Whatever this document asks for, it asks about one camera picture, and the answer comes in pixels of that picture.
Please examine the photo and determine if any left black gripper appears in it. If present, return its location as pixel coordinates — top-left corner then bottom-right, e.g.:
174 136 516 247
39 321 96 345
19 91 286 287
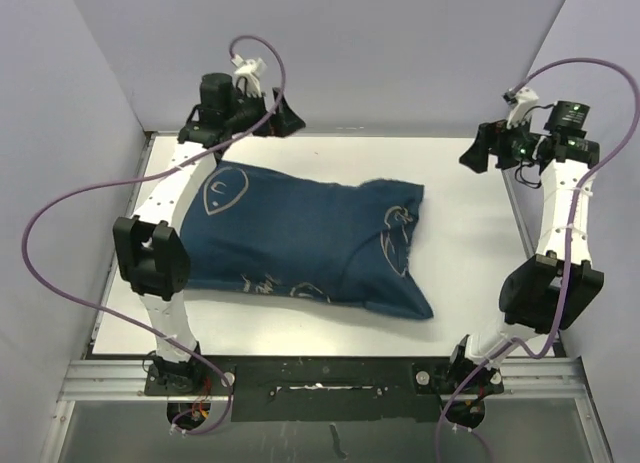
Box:
222 86 302 138

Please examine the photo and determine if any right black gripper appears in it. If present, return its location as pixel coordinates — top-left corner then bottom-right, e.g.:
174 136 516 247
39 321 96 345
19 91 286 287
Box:
458 110 544 173

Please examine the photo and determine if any dark blue embroidered pillowcase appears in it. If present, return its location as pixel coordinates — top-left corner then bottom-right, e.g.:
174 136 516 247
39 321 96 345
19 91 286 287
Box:
180 162 433 320

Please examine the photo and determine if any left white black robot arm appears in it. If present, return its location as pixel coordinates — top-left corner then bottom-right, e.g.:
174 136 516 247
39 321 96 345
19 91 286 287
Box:
113 73 305 394

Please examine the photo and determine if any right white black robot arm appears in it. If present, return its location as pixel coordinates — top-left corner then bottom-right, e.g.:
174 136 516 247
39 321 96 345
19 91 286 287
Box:
445 101 604 392

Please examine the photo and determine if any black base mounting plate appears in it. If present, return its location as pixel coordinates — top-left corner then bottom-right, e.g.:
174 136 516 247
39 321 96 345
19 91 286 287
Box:
144 355 504 424

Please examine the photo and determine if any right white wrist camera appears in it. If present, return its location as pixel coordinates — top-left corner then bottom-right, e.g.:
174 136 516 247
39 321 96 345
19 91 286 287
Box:
503 86 539 129

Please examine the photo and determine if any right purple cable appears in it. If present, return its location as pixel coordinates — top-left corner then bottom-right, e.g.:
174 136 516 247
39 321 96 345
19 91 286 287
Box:
435 57 640 463

